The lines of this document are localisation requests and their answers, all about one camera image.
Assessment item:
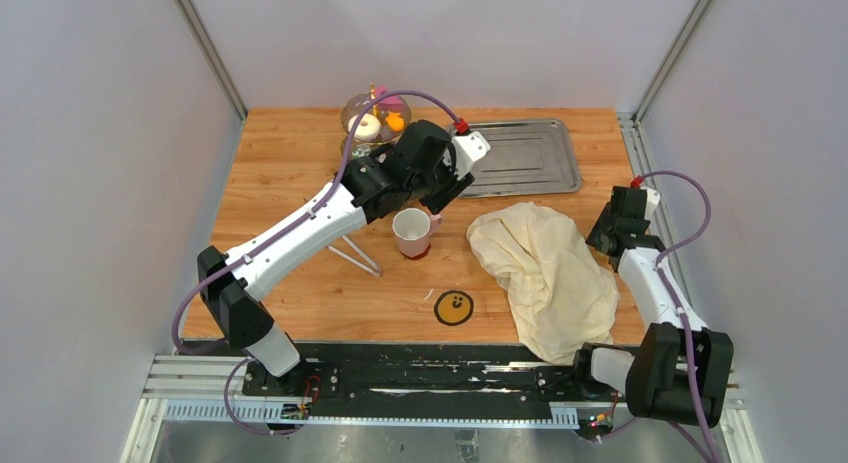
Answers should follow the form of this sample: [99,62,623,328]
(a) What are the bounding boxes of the pink mug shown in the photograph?
[392,208,443,256]

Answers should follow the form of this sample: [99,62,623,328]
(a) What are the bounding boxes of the orange pastry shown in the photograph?
[384,112,407,133]

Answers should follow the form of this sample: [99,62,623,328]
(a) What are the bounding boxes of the three-tier glass cake stand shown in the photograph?
[340,84,412,159]

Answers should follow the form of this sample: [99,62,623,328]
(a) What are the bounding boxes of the white ring donut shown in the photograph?
[347,114,382,142]

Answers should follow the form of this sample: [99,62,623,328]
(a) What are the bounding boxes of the metal baking tray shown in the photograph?
[461,118,582,198]

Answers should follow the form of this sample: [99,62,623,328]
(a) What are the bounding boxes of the metal tongs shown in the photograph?
[327,236,383,278]

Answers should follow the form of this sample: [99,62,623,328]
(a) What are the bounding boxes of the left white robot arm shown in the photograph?
[197,120,491,396]

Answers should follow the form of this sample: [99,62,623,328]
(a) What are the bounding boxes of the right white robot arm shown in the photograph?
[571,186,734,428]

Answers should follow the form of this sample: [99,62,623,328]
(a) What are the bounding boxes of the red round coaster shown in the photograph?
[403,245,432,261]

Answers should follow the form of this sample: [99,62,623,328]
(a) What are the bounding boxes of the cream cloth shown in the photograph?
[466,202,620,365]

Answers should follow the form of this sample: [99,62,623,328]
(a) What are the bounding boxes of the yellow smiley coaster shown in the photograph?
[433,290,474,326]

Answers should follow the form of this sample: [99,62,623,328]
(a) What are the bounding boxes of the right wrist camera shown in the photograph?
[642,187,661,221]

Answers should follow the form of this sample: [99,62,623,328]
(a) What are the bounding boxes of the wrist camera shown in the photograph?
[642,187,661,221]
[452,131,491,179]

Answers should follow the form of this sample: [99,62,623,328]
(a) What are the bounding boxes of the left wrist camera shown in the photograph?
[452,131,491,179]

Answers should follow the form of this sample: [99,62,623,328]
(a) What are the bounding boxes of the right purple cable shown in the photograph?
[592,171,723,463]

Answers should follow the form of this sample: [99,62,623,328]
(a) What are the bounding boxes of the purple cable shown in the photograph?
[592,171,723,463]
[170,89,472,438]

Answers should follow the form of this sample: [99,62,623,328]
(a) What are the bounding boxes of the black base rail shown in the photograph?
[234,341,626,426]

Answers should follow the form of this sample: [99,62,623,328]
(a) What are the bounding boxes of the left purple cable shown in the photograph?
[170,89,472,438]

